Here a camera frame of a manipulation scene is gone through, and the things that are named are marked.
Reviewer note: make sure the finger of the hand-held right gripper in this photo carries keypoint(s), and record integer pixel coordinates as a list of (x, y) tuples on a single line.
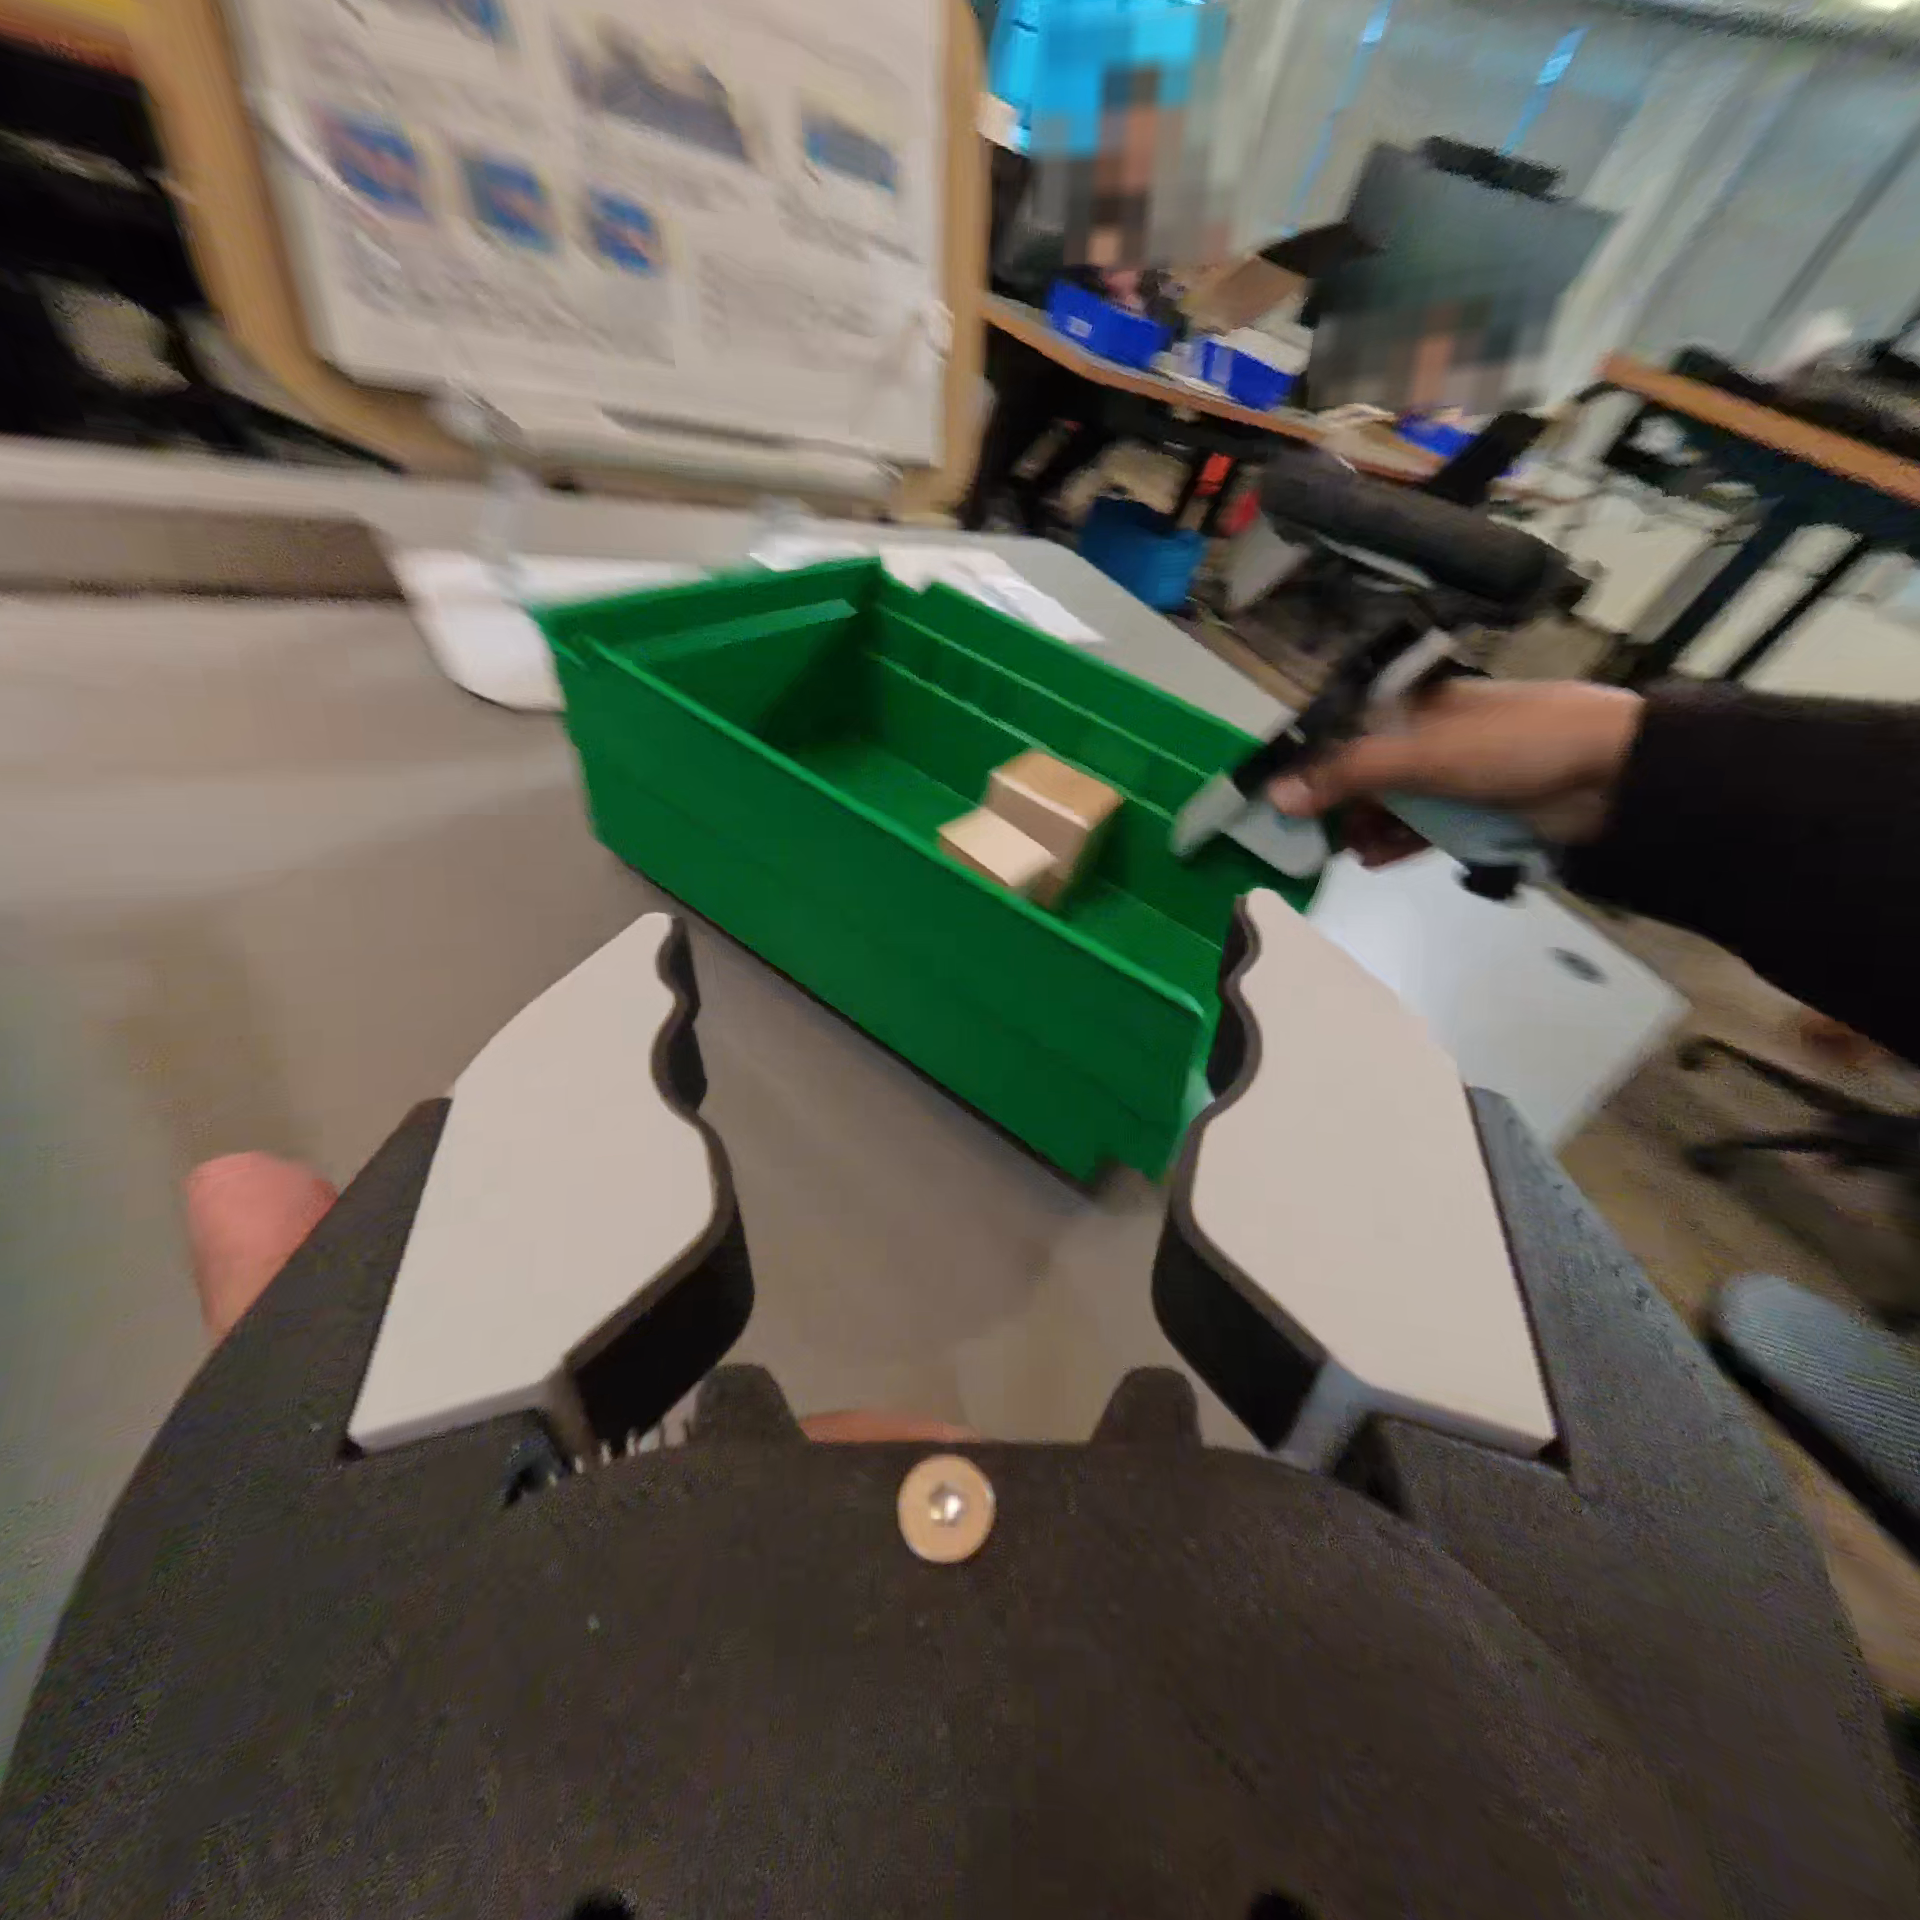
[(1273, 760), (1261, 834)]

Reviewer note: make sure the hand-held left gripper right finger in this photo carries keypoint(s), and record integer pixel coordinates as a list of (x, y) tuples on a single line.
[(1364, 1204)]

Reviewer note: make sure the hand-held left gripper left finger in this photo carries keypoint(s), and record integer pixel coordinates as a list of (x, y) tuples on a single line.
[(554, 1204)]

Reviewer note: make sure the large wooden block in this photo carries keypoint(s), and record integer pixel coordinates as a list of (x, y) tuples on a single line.
[(1054, 796)]

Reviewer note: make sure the medium wooden block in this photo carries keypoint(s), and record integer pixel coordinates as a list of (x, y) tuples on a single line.
[(1001, 853)]

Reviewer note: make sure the green plastic bin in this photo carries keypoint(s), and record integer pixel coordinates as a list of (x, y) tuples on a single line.
[(836, 896)]

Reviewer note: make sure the person's right forearm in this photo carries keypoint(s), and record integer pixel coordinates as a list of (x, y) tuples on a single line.
[(1772, 837)]

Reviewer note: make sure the person's right hand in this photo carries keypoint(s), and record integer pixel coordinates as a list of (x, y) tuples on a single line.
[(1489, 749)]

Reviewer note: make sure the person's left hand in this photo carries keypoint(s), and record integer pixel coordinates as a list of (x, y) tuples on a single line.
[(256, 1214)]

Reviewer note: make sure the blue tote bag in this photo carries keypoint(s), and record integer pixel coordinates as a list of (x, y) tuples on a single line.
[(1149, 547)]

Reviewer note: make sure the cluttered wooden background table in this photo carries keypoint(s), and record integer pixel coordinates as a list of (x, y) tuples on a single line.
[(1202, 395)]

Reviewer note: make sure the laminated paper sheet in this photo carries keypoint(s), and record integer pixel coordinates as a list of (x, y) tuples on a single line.
[(974, 579)]

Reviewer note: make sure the stack of blue bins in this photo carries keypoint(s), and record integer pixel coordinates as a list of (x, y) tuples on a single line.
[(1111, 320)]

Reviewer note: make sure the grey mesh office chair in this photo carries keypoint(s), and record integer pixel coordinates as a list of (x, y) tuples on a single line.
[(1833, 1382)]

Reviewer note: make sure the white tablet stand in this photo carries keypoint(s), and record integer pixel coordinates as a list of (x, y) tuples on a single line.
[(478, 628)]

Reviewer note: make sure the illustrated instruction sheet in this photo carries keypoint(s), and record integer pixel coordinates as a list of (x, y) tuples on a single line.
[(598, 225)]

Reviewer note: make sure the instruction sheet on stand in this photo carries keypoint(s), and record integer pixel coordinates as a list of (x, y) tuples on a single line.
[(224, 272)]

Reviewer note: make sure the wooden table with black frame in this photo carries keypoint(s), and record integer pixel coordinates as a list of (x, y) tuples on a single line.
[(1772, 437)]

